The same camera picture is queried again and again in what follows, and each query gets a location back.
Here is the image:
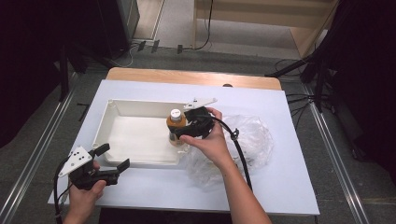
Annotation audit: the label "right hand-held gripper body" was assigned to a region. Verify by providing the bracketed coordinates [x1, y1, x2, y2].
[182, 97, 219, 140]

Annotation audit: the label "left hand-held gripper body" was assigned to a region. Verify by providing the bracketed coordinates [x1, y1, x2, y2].
[58, 145, 121, 191]

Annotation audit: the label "orange drink bottle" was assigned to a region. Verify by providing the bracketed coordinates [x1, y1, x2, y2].
[165, 108, 188, 147]

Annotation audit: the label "white plastic bin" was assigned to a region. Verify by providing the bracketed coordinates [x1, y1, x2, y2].
[92, 98, 191, 166]

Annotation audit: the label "clear printed plastic bag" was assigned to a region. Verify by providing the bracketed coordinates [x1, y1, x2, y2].
[181, 113, 276, 189]

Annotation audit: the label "person's right hand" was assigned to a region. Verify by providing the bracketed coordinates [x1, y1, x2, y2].
[179, 106, 233, 172]

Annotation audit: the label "person's left hand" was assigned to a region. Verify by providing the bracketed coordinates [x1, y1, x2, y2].
[66, 160, 107, 217]

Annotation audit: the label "wooden table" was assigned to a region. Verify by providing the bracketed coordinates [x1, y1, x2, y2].
[106, 66, 283, 91]

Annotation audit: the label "black floor plugs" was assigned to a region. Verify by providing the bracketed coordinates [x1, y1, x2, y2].
[136, 38, 184, 55]

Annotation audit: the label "black stand pole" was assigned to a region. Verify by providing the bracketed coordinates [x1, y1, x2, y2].
[58, 43, 70, 103]

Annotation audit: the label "white table board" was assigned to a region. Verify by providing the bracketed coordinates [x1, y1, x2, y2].
[47, 78, 320, 217]

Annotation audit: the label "black curtain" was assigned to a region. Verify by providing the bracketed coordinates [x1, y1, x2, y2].
[0, 0, 104, 149]
[320, 0, 396, 185]

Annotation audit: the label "dark cabinet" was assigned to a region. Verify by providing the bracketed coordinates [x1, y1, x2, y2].
[94, 0, 141, 61]

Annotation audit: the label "light wooden shelf unit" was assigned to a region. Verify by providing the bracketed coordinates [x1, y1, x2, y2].
[192, 0, 341, 59]

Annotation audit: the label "black tripod stand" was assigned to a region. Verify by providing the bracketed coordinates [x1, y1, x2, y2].
[264, 50, 332, 114]

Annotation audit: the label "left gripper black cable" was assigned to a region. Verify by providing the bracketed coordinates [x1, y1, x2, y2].
[52, 158, 72, 224]

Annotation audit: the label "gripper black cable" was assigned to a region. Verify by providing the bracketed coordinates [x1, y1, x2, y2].
[204, 115, 254, 192]
[52, 158, 72, 224]

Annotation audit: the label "metal floor rail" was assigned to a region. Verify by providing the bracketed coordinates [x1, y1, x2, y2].
[303, 84, 371, 224]
[0, 90, 77, 224]

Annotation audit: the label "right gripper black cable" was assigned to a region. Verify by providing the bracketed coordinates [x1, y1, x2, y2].
[204, 115, 254, 192]

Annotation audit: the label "black hanging cable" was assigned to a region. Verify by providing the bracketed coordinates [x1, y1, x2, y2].
[182, 0, 215, 51]

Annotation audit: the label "black floor cables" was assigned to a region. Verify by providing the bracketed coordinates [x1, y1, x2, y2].
[274, 58, 316, 129]

